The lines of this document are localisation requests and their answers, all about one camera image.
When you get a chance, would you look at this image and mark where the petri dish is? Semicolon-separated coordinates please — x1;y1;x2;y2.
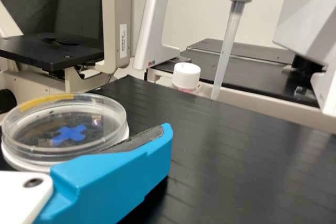
0;93;130;171

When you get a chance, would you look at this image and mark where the white incubator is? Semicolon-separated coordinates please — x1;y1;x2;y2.
272;0;336;118

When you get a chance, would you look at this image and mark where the cream microscope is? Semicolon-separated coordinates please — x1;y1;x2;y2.
0;0;137;116

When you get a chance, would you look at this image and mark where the black platform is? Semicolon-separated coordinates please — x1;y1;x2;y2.
86;76;336;224
154;55;320;104
186;38;296;65

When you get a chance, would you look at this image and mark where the white-capped bottle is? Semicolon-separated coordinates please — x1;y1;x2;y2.
172;62;202;95

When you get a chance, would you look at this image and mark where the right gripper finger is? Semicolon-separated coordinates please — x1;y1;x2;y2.
39;123;173;224

